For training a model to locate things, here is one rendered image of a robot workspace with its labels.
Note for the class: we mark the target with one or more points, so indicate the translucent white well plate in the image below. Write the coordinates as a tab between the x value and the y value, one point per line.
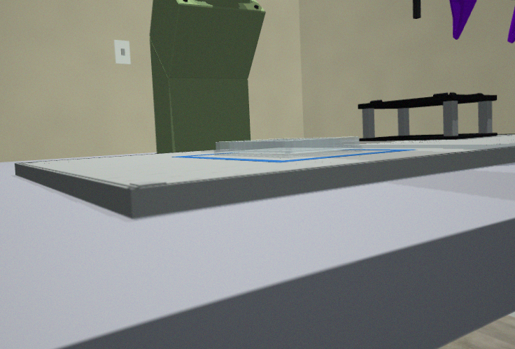
289	147

